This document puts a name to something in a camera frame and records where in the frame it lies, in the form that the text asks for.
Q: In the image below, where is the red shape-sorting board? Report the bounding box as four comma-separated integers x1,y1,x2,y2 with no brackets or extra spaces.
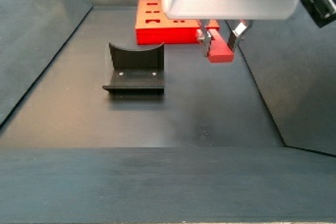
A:
133,0,219,46

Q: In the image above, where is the red double-square fork block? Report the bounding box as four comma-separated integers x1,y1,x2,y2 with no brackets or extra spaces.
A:
206,28,233,63

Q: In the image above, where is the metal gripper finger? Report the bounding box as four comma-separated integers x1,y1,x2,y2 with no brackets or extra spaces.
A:
226,20,253,50
198,20,210,56

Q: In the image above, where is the black curved holder stand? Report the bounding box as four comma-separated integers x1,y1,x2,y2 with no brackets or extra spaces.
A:
102,44,163,92

